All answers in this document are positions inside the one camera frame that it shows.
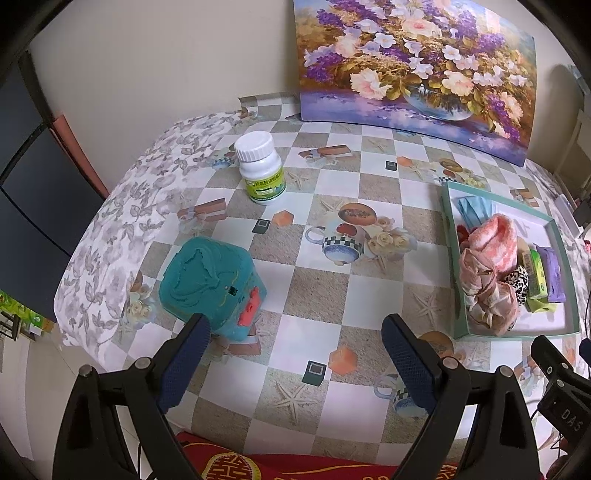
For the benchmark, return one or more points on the pink beige scarf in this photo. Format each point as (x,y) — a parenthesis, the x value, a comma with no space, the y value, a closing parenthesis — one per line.
(485,295)

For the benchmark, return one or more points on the dark blue cabinet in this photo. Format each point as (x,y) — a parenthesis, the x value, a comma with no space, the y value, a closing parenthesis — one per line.
(37,207)

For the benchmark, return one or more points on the grey leaf print cloth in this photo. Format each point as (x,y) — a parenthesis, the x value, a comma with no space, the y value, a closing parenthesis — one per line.
(129,221)

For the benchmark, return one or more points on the green cloth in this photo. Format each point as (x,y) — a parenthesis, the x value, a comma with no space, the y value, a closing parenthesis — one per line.
(538,305)

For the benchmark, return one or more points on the leopard print scrunchie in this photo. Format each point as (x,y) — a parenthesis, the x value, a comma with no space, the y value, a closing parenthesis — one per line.
(518,279)

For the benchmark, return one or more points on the checkered printed tablecloth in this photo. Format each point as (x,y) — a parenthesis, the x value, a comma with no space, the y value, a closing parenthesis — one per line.
(323,286)

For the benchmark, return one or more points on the floral painting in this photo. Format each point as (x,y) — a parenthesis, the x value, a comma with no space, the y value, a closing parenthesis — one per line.
(415,69)

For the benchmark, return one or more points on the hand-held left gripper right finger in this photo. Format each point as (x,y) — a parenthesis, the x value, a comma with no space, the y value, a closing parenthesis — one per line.
(408,355)

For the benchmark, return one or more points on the blue face mask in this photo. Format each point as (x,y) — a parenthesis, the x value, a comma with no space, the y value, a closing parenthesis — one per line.
(475,210)

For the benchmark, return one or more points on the teal rimmed cardboard tray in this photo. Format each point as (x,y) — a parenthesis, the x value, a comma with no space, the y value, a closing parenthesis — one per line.
(554,323)

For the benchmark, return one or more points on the pink white zigzag cloth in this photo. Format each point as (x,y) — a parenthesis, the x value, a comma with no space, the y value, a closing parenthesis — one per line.
(494,240)

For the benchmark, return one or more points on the purple tissue packet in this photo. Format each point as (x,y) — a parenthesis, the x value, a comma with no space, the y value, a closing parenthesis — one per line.
(551,272)

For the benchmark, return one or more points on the green tissue packet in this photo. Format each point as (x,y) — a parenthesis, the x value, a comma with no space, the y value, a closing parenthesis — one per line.
(525,254)
(540,277)

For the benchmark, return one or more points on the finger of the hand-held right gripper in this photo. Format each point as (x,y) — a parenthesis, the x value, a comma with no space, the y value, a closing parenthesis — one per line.
(554,360)

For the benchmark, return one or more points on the reddish brown board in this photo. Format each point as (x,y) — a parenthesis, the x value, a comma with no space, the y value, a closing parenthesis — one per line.
(78,157)

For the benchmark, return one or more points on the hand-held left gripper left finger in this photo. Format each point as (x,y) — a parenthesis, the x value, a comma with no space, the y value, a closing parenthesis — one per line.
(184,360)

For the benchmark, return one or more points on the white cap medicine bottle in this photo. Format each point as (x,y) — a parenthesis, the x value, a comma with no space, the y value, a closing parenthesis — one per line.
(258,170)

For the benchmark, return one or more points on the teal plastic toy box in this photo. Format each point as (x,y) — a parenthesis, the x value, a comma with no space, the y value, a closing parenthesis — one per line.
(203,281)

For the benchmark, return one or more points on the red cloth with gold print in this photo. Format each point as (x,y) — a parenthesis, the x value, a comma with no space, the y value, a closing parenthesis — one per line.
(277,466)

